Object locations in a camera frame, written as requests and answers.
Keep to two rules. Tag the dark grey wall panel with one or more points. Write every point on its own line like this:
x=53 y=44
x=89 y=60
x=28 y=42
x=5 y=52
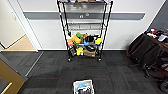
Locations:
x=163 y=16

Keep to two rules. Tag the blue cup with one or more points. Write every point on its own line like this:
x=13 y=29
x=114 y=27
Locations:
x=86 y=43

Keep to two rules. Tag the orange box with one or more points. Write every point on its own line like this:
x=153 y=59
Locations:
x=69 y=41

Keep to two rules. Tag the green ball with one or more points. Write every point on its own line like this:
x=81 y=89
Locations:
x=78 y=34

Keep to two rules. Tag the brown cardboard box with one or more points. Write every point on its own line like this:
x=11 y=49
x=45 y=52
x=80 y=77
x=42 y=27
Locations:
x=89 y=53

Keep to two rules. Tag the black sign board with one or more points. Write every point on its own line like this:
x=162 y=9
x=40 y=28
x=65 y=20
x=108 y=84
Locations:
x=72 y=51

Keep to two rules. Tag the pale woven basket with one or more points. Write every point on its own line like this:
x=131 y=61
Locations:
x=75 y=87

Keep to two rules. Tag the yellow orange toy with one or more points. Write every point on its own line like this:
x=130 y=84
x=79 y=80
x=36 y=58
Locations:
x=76 y=40

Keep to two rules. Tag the blue item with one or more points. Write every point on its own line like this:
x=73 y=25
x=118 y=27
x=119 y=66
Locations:
x=82 y=87

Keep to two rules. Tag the yellow and blue toy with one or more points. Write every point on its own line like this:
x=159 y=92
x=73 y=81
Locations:
x=98 y=41

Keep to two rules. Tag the yellow wooden furniture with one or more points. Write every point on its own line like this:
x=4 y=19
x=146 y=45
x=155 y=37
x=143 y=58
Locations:
x=10 y=75

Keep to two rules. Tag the clutter of small goods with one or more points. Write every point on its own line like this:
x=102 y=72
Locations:
x=156 y=33

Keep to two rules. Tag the white door frame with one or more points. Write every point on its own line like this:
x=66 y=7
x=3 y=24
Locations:
x=26 y=26

